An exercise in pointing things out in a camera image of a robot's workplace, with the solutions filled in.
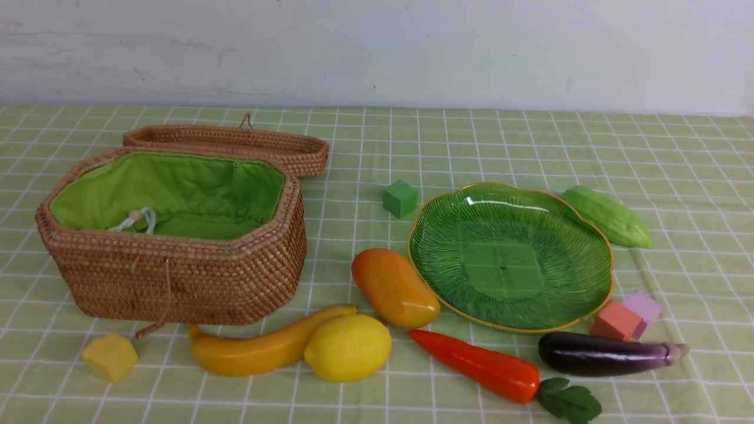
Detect orange toy mango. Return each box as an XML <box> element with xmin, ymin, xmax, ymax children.
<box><xmin>351</xmin><ymin>248</ymin><xmax>441</xmax><ymax>329</ymax></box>

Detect yellow toy banana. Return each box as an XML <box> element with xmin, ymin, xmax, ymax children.
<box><xmin>187</xmin><ymin>304</ymin><xmax>358</xmax><ymax>377</ymax></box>

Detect woven wicker basket lid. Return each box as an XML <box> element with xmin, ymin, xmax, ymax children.
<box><xmin>122</xmin><ymin>113</ymin><xmax>330</xmax><ymax>177</ymax></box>

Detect green foam cube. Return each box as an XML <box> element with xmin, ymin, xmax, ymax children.
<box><xmin>382</xmin><ymin>180</ymin><xmax>418</xmax><ymax>219</ymax></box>

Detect white basket drawstring bead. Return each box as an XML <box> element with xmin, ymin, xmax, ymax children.
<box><xmin>108</xmin><ymin>207</ymin><xmax>158</xmax><ymax>234</ymax></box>

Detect red foam cube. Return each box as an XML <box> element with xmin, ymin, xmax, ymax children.
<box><xmin>589</xmin><ymin>300</ymin><xmax>643</xmax><ymax>341</ymax></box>

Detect purple foam cube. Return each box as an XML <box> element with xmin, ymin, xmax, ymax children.
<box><xmin>623</xmin><ymin>291</ymin><xmax>663</xmax><ymax>340</ymax></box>

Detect woven wicker basket green lining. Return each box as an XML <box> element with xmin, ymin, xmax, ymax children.
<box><xmin>35</xmin><ymin>147</ymin><xmax>307</xmax><ymax>333</ymax></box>

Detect orange toy carrot green leaves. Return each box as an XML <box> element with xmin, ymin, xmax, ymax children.
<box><xmin>408</xmin><ymin>329</ymin><xmax>603</xmax><ymax>423</ymax></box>

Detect purple toy eggplant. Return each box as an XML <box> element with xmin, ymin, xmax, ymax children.
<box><xmin>538</xmin><ymin>331</ymin><xmax>690</xmax><ymax>377</ymax></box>

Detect green toy bitter gourd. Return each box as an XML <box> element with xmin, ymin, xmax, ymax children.
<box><xmin>562</xmin><ymin>185</ymin><xmax>653</xmax><ymax>248</ymax></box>

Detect yellow foam cube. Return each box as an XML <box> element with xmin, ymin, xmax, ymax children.
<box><xmin>81</xmin><ymin>333</ymin><xmax>139</xmax><ymax>384</ymax></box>

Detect green glass leaf plate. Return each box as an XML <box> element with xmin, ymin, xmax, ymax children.
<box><xmin>407</xmin><ymin>182</ymin><xmax>615</xmax><ymax>334</ymax></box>

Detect yellow toy lemon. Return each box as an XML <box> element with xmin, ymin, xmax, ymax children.
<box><xmin>304</xmin><ymin>314</ymin><xmax>392</xmax><ymax>383</ymax></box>

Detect green checkered tablecloth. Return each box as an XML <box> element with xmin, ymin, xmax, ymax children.
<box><xmin>1</xmin><ymin>105</ymin><xmax>753</xmax><ymax>423</ymax></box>

